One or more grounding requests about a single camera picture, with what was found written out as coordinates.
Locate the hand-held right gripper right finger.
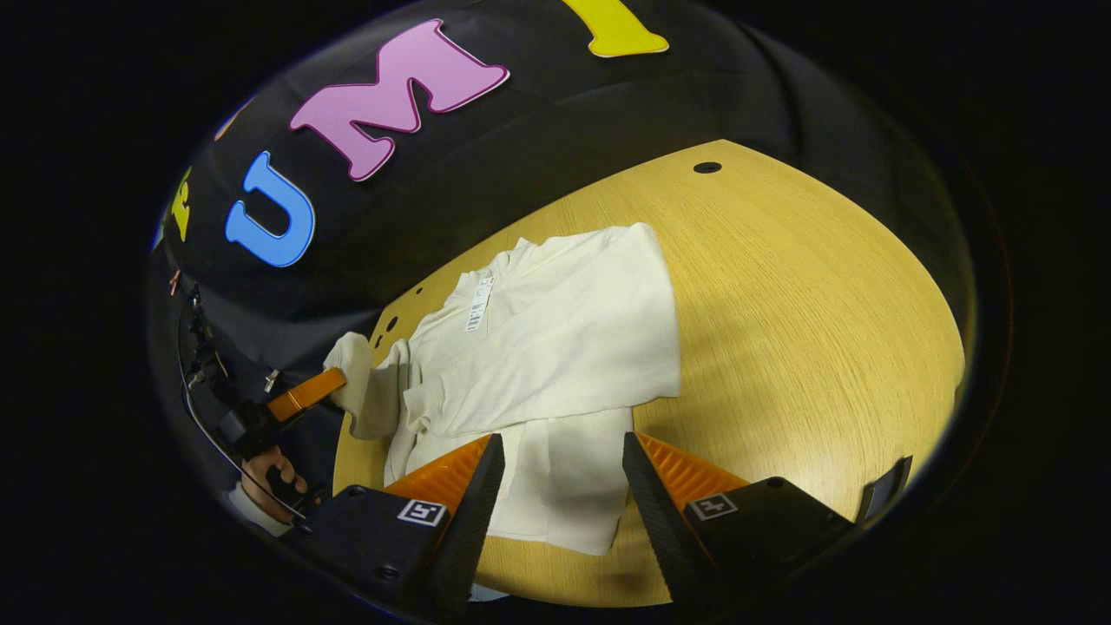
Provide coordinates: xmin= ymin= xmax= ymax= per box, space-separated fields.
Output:
xmin=622 ymin=431 xmax=856 ymax=609

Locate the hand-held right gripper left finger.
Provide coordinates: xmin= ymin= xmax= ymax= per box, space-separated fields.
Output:
xmin=291 ymin=433 xmax=506 ymax=622

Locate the white long-sleeved sweatshirt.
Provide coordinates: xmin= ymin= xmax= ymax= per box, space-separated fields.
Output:
xmin=323 ymin=222 xmax=682 ymax=556

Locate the dark rectangular object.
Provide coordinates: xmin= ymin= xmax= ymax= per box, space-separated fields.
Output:
xmin=858 ymin=456 xmax=914 ymax=522

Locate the black backdrop cloth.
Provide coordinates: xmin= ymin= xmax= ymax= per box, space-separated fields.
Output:
xmin=148 ymin=0 xmax=977 ymax=522

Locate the thin gripper cable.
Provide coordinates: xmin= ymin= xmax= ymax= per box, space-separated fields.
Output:
xmin=178 ymin=291 xmax=309 ymax=522

